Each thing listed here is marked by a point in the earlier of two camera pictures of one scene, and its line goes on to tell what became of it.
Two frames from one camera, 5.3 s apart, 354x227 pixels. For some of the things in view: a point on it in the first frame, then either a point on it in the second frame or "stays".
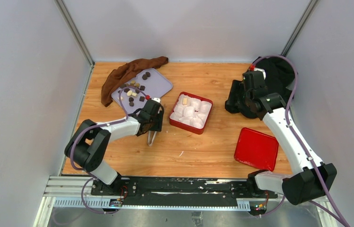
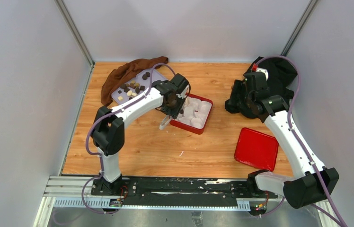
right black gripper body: [243, 97] stays
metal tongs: [149, 137] → [165, 121]
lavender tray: [150, 81] stays
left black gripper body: [156, 122] → [173, 109]
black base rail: [181, 192] stays
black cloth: [280, 77] stays
